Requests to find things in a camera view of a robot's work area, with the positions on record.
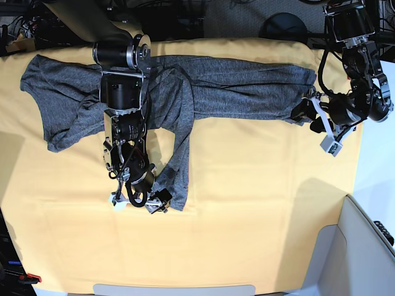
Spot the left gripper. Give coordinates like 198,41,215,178
289,89,366,142

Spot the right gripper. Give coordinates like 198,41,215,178
114,168,172,213

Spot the grey long-sleeve T-shirt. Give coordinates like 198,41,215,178
20,55,316,210

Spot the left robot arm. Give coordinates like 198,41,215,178
290,1,394,141

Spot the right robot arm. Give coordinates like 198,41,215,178
44,1,172,213

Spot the yellow table cloth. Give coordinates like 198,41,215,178
1,53,362,294

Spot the black round stand base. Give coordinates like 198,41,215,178
259,12,308,44

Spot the grey tray at bottom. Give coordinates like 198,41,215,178
93,284,256,296

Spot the black remote control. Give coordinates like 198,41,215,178
374,221,394,247

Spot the white box bin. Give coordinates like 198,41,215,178
300,195,394,295

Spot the red clamp at left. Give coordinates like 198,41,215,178
18,273,41,284

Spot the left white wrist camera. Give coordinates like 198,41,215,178
320,136,343,157

